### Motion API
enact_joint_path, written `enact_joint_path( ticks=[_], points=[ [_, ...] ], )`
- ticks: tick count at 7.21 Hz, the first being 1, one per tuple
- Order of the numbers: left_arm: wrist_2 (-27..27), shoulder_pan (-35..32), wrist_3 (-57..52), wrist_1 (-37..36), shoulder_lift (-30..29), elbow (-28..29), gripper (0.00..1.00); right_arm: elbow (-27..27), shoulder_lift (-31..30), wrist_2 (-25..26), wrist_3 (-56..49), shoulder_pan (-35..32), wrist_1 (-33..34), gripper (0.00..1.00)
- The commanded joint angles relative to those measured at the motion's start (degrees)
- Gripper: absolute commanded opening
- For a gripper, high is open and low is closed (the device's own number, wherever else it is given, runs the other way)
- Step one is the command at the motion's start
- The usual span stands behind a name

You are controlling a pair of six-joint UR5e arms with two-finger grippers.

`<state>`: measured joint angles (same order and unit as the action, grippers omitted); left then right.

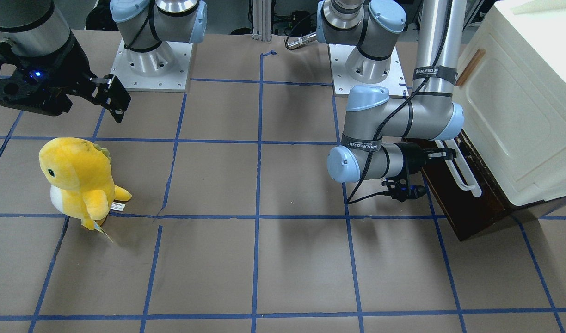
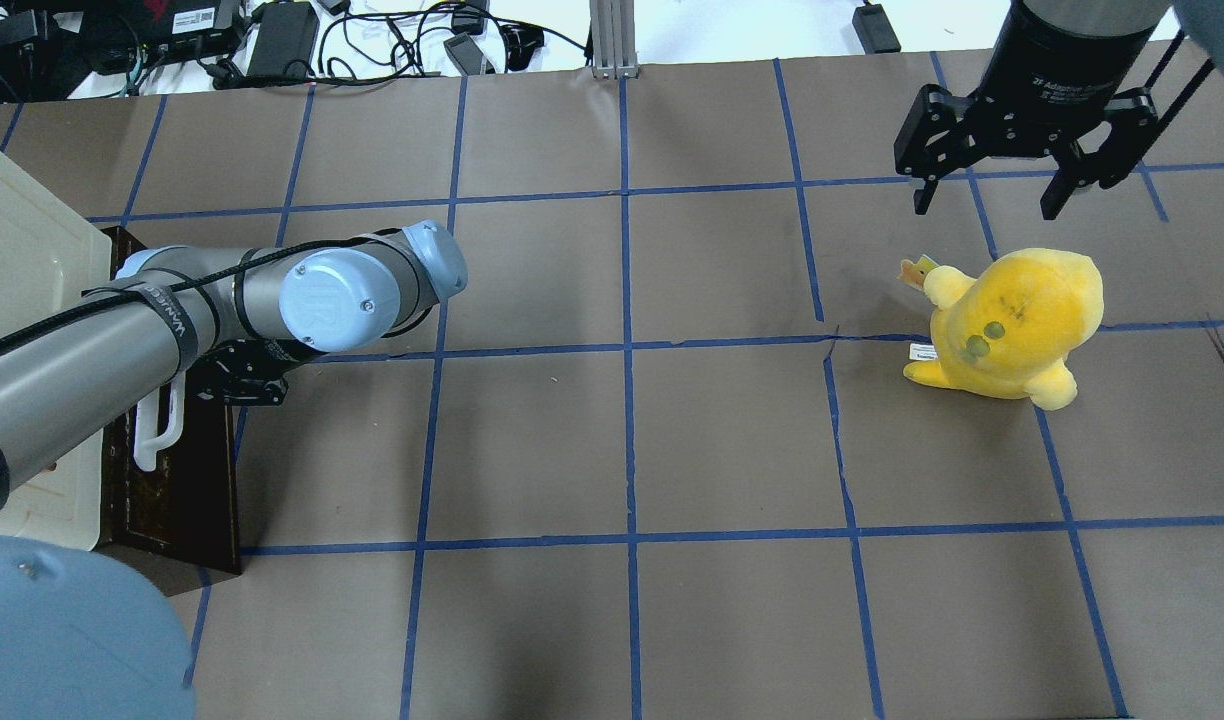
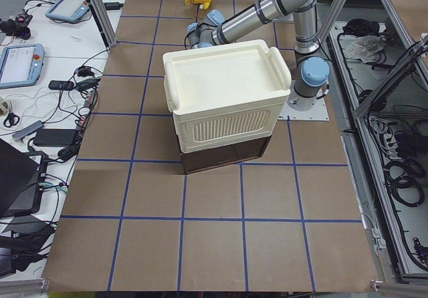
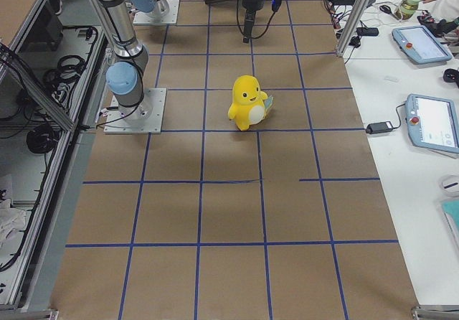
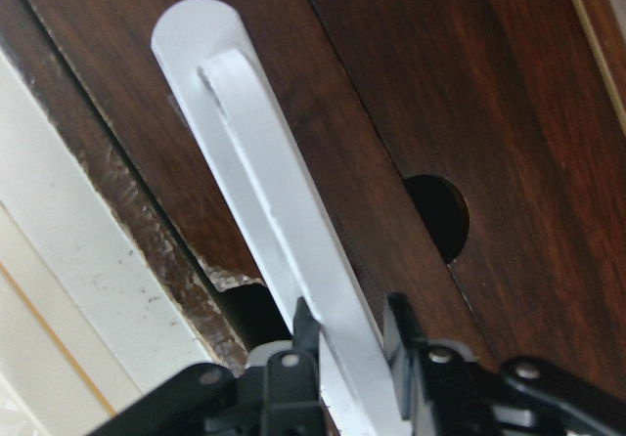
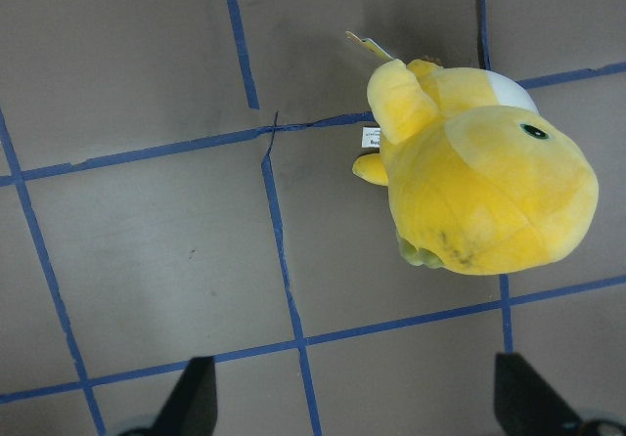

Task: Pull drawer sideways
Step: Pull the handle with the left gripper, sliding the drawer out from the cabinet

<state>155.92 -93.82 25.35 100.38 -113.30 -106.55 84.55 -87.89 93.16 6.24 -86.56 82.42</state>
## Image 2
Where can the yellow plush toy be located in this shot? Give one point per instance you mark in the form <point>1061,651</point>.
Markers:
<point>1008,332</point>

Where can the aluminium frame post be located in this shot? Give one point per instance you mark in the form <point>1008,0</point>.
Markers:
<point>612,32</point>

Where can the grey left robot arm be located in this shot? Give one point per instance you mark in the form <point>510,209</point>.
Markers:
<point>456,314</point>

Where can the cream drawer unit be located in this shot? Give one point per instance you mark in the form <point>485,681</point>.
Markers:
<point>32,340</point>

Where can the black electronics box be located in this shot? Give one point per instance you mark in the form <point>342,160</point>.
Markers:
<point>186,30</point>

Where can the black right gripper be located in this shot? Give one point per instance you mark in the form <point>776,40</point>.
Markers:
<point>1057,70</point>

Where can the black power adapter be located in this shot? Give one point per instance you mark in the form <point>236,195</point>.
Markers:
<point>285,36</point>

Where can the dark wooden base board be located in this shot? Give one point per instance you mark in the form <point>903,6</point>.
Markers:
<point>179,524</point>

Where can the small black adapter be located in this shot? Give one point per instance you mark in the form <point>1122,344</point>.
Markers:
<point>874,29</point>

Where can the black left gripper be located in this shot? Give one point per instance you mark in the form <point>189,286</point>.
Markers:
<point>240,372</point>

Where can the black power brick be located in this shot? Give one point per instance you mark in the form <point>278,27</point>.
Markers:
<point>466,56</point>

